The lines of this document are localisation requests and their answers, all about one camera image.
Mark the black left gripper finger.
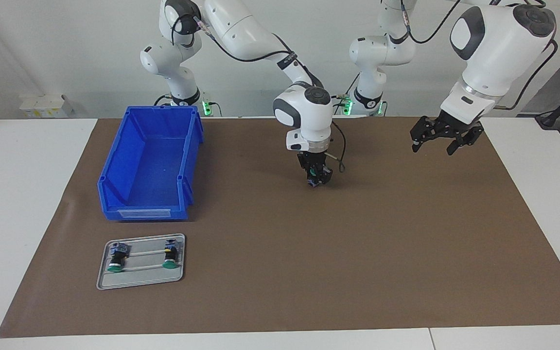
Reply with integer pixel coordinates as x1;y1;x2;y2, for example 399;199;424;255
446;124;485;156
410;116;438;154

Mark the brown table mat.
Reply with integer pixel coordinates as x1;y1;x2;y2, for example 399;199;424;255
0;117;560;338

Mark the blue plastic storage bin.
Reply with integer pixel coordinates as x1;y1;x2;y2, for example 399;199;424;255
97;105;205;222

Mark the silver metal tray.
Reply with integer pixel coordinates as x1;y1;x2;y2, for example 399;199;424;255
96;233;186;291

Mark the white electrical box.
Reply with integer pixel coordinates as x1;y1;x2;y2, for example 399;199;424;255
19;94;69;119

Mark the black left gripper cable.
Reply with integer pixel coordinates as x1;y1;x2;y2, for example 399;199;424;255
399;0;559;111

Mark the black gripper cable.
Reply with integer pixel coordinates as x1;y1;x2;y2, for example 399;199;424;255
172;10;346;174
399;0;559;111

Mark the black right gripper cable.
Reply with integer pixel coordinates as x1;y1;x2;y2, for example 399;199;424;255
172;10;346;174

